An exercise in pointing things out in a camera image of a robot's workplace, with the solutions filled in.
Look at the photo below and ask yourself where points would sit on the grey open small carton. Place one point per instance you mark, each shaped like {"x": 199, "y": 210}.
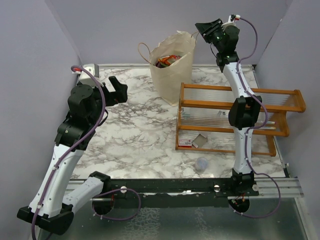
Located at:
{"x": 199, "y": 141}

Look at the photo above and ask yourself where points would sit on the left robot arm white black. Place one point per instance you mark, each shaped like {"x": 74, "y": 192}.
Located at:
{"x": 52, "y": 209}

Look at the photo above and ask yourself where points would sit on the wooden tiered rack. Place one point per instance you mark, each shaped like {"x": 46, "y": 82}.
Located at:
{"x": 204, "y": 109}

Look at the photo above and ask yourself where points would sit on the orange snack packet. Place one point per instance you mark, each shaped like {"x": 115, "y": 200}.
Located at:
{"x": 166, "y": 61}

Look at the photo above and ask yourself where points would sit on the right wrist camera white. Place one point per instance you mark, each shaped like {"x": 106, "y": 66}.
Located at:
{"x": 231, "y": 20}

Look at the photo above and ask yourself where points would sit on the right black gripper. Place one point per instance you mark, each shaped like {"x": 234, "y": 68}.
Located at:
{"x": 207, "y": 31}

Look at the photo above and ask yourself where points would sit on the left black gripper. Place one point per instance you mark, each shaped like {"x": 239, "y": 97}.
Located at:
{"x": 118, "y": 96}

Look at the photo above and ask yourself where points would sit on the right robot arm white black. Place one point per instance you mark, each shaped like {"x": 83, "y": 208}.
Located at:
{"x": 246, "y": 107}

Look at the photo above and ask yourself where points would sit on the green marker pen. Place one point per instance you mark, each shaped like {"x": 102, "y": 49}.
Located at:
{"x": 266, "y": 128}

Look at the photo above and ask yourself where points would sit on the red white small box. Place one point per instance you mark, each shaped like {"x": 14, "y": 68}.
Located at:
{"x": 185, "y": 143}

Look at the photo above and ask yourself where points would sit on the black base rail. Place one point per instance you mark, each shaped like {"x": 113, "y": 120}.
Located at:
{"x": 170, "y": 193}

